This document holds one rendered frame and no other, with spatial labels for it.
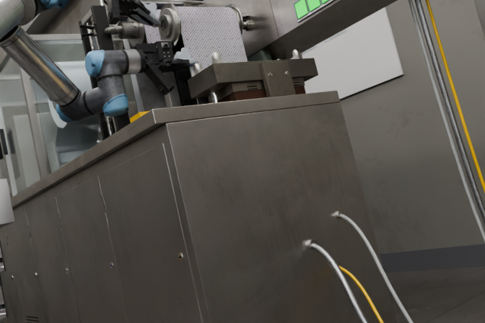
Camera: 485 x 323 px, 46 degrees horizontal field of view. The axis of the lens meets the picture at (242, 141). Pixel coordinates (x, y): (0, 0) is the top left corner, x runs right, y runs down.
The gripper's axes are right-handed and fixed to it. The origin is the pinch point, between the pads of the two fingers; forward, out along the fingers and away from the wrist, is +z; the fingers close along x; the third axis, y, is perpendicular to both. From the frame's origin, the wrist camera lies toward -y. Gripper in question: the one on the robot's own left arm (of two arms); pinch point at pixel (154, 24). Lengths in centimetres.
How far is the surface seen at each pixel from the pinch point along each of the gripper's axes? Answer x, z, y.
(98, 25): 25.2, -12.9, 2.4
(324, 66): 104, 129, 122
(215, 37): -8.1, 18.3, 4.9
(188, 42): -8.1, 10.7, -3.4
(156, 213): -18, 22, -62
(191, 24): -8.1, 9.0, 3.3
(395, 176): 72, 183, 62
